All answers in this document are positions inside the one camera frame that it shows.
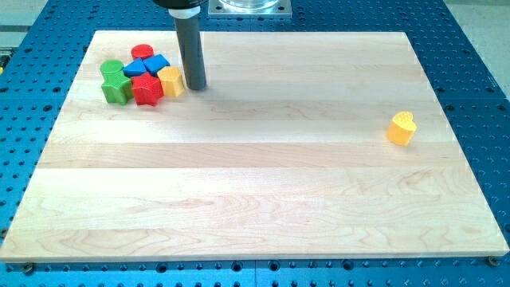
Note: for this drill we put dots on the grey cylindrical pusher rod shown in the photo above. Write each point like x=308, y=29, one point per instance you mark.
x=190, y=46

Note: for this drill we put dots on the blue cube block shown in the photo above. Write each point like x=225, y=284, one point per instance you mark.
x=155, y=63

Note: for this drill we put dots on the red circle block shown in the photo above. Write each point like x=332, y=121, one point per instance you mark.
x=142, y=51

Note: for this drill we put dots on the blue triangle block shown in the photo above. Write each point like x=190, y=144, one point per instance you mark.
x=135, y=68

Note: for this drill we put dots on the green circle block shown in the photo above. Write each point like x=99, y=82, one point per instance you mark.
x=111, y=67

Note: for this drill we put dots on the yellow hexagon block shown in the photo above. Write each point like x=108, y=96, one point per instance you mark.
x=171, y=81

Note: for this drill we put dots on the red star block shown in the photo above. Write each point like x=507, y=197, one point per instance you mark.
x=147, y=90

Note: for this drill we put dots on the green star block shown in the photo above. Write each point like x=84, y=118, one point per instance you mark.
x=117, y=88

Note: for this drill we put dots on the light wooden board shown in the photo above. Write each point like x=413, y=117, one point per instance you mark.
x=283, y=156

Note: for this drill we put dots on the yellow heart block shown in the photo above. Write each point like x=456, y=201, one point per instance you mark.
x=402, y=128

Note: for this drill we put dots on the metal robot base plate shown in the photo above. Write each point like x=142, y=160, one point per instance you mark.
x=250, y=8

